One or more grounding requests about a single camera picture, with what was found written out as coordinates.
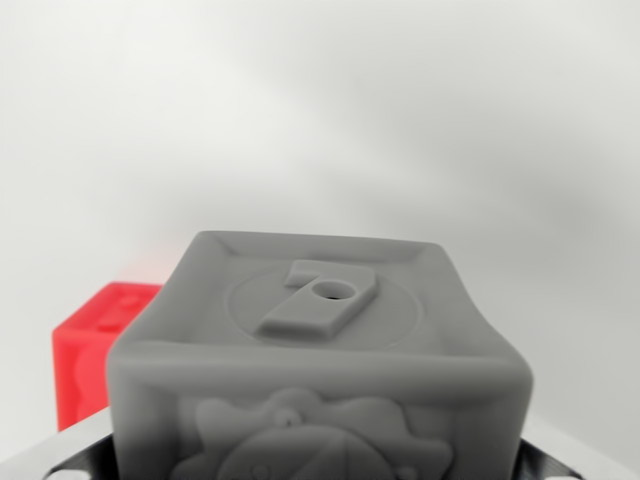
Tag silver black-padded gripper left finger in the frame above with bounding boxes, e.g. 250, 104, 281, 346
0, 417, 119, 480

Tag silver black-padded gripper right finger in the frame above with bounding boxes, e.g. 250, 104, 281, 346
519, 437, 601, 480

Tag grey embossed lion cube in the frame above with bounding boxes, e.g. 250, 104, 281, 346
107, 229, 535, 480

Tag red embossed cube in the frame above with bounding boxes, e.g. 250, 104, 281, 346
51, 282, 166, 432

